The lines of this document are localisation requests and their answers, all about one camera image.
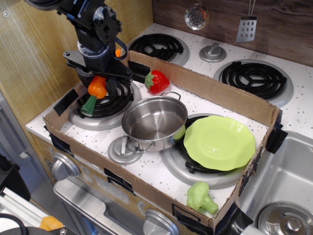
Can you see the orange toy carrot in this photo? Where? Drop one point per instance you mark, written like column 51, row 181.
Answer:
column 97, row 90

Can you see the back right black burner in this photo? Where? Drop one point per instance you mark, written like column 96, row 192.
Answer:
column 260, row 78

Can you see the green toy broccoli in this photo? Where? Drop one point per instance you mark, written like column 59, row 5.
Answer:
column 198, row 198

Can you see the silver stovetop knob back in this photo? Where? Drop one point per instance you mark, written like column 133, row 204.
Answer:
column 213, row 53

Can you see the hanging metal spatula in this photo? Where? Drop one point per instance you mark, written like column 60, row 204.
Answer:
column 247, row 26

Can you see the silver oven knob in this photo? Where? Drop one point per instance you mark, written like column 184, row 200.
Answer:
column 158, row 224
column 64, row 167

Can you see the red toy strawberry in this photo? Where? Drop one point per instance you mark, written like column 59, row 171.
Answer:
column 156, row 82

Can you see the front left black burner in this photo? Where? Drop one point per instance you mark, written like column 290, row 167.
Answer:
column 108, row 112

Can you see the right silver oven knob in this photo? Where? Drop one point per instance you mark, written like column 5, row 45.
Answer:
column 158, row 224

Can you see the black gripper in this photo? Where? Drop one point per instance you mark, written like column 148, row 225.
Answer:
column 87, row 67

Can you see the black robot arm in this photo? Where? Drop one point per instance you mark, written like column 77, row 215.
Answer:
column 99, row 50

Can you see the cardboard fence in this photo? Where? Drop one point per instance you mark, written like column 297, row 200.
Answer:
column 154, row 184

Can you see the orange cloth piece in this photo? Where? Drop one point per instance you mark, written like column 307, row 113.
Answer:
column 50, row 223

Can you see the stainless steel pot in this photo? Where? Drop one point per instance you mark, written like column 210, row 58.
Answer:
column 155, row 123

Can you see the silver sink drain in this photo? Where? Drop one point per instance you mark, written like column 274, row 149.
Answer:
column 284, row 218

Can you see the silver oven door handle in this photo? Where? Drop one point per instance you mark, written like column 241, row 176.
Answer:
column 90, row 213

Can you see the silver stovetop knob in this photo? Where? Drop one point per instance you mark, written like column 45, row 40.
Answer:
column 122, row 152
column 213, row 53

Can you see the stainless steel sink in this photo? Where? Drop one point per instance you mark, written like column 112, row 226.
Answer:
column 286, row 175

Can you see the green plastic plate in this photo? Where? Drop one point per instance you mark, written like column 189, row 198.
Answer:
column 219, row 143

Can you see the left silver oven knob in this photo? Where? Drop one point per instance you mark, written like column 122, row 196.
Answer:
column 64, row 167

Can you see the black burner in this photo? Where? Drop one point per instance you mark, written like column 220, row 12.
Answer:
column 162, row 46
column 260, row 78
column 187, row 170
column 108, row 112

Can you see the front right black burner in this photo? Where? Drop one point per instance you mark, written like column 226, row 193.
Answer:
column 187, row 170

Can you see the silver stovetop knob front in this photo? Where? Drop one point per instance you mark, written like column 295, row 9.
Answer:
column 122, row 152

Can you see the hanging metal strainer ladle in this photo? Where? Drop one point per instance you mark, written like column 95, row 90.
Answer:
column 196, row 16

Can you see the back left black burner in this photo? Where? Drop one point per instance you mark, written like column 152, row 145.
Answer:
column 162, row 46

